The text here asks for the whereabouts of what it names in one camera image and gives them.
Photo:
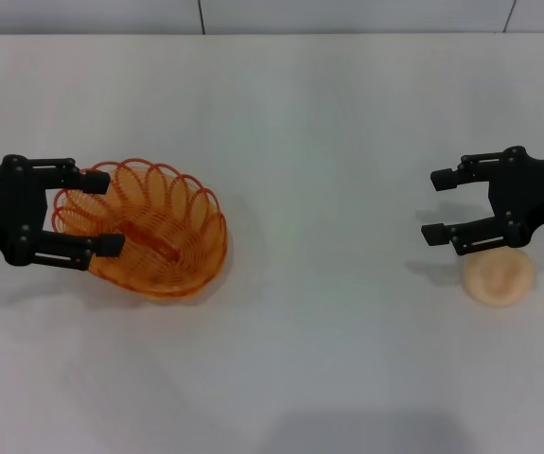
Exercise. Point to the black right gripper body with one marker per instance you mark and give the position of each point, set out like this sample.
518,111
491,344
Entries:
531,198

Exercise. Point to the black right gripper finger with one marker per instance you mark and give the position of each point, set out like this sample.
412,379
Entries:
470,170
470,236

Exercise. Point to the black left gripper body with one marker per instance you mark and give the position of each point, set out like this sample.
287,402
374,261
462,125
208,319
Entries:
2,208

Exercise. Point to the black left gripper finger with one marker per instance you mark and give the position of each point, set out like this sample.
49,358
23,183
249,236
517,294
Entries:
63,175
73,248

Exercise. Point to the pale round bread bun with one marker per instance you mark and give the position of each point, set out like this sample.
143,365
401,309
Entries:
498,279

